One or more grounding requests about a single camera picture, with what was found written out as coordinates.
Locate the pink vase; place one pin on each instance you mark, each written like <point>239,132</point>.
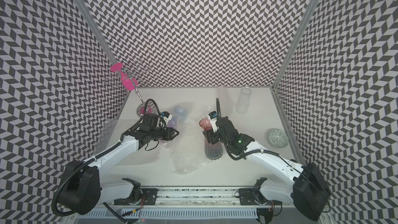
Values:
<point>213,151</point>

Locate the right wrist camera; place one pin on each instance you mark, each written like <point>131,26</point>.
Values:
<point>212,117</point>

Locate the green patterned bowl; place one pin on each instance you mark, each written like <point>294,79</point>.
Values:
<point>277,138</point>

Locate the clear wrapped vase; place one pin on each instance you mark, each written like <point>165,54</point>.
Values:
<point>225,102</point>

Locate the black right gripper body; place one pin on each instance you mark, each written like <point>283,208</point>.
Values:
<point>216,137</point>

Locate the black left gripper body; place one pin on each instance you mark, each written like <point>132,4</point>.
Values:
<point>157,134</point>

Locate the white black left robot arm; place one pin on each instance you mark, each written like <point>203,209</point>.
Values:
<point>89,172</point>

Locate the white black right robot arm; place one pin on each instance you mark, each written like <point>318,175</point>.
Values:
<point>291,174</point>

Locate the clear glass vase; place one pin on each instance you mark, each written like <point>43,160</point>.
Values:
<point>243,101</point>

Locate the pink plastic wine glass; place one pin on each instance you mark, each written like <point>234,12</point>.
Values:
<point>126,77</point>

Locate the blue purple vase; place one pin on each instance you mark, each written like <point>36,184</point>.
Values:
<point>179,116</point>

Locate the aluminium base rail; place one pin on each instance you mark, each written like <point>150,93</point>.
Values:
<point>196,197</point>

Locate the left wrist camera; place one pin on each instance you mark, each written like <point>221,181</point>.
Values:
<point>166,116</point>

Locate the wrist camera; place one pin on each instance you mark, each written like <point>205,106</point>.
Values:
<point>212,117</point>
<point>166,116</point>

